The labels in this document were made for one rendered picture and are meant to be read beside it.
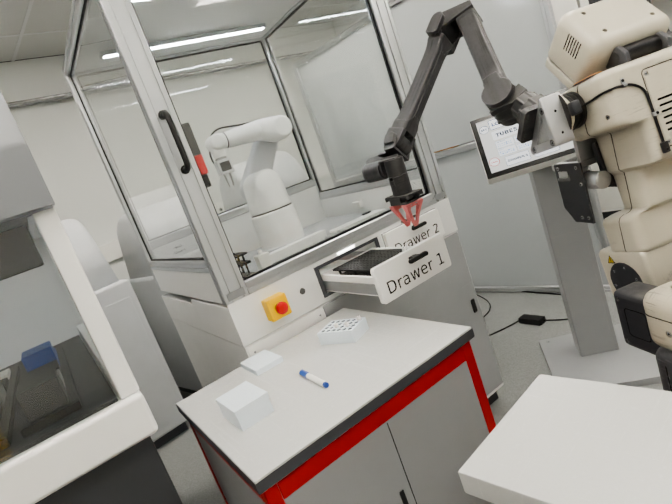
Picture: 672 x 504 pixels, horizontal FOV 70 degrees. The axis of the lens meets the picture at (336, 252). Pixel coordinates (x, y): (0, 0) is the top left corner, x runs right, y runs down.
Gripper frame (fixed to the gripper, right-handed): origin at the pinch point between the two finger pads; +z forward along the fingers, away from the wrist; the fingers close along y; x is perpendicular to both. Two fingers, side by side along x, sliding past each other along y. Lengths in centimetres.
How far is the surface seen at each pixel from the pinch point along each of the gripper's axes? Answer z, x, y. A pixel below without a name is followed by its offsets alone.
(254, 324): 17, 44, 35
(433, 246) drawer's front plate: 10.0, -6.9, 1.4
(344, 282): 13.7, 15.5, 21.5
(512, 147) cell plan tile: -5, -80, 21
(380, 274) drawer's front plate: 9.9, 15.1, 1.2
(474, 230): 56, -152, 121
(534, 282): 94, -158, 88
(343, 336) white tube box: 22.6, 30.5, 5.6
